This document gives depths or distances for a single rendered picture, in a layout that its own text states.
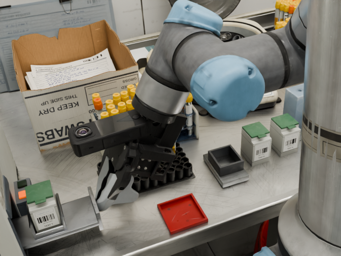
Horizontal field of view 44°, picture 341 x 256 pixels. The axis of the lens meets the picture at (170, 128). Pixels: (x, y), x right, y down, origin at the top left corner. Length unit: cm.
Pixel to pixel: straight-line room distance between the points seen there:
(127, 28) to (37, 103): 45
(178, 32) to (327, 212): 33
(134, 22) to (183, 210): 65
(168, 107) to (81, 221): 24
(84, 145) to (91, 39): 57
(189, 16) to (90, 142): 22
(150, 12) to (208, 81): 78
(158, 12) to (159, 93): 68
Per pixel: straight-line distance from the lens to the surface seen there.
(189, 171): 79
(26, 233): 72
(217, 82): 46
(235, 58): 48
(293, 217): 36
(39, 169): 89
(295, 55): 53
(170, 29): 57
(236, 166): 79
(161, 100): 59
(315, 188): 31
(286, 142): 84
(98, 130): 62
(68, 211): 73
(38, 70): 111
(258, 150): 81
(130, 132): 61
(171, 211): 74
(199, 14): 56
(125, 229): 73
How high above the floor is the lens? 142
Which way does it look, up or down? 36 degrees down
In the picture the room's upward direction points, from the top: 4 degrees counter-clockwise
